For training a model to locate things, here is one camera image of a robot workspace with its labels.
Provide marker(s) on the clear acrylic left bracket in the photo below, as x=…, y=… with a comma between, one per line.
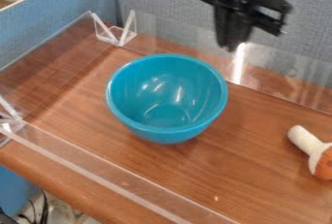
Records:
x=11, y=121

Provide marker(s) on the clear acrylic corner bracket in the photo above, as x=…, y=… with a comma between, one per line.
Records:
x=114, y=35

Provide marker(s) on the blue plastic bowl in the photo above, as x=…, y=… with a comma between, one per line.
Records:
x=166, y=96

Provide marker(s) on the clear acrylic front barrier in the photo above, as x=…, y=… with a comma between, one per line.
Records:
x=169, y=204

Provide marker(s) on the clear acrylic barrier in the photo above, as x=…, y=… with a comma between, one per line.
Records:
x=34, y=80
x=169, y=204

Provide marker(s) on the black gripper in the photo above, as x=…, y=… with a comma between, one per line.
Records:
x=237, y=16

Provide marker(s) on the blue partition with wooden shelf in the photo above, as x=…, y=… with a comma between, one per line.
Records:
x=35, y=20

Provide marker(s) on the clear acrylic back barrier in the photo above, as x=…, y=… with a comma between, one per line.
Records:
x=34, y=80

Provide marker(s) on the white brown toy mushroom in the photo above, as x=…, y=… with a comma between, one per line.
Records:
x=317, y=150

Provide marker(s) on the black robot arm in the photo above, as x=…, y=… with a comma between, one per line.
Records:
x=237, y=16

